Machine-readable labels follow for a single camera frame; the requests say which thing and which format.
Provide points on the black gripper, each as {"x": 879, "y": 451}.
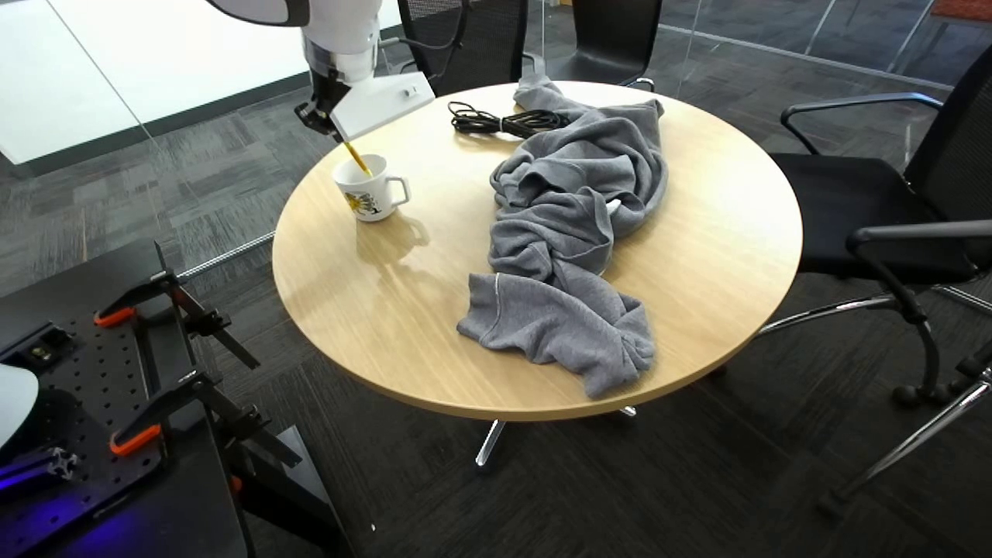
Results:
{"x": 322, "y": 100}

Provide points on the grey metal base bracket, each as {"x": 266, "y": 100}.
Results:
{"x": 35, "y": 467}

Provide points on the yellow ballpoint pen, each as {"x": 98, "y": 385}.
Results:
{"x": 357, "y": 160}

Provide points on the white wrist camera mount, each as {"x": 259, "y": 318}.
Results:
{"x": 387, "y": 103}

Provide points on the grey hooded sweatshirt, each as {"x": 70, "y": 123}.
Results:
{"x": 560, "y": 236}

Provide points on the chrome table base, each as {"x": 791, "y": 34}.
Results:
{"x": 492, "y": 441}

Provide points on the orange upholstered bench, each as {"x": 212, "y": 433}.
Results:
{"x": 965, "y": 7}

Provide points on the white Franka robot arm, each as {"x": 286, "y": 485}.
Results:
{"x": 341, "y": 26}

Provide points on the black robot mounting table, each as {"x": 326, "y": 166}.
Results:
{"x": 93, "y": 405}

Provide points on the white ceramic mug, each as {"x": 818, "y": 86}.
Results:
{"x": 375, "y": 196}

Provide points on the black mesh office chair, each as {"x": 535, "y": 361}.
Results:
{"x": 483, "y": 41}
{"x": 879, "y": 204}
{"x": 622, "y": 31}

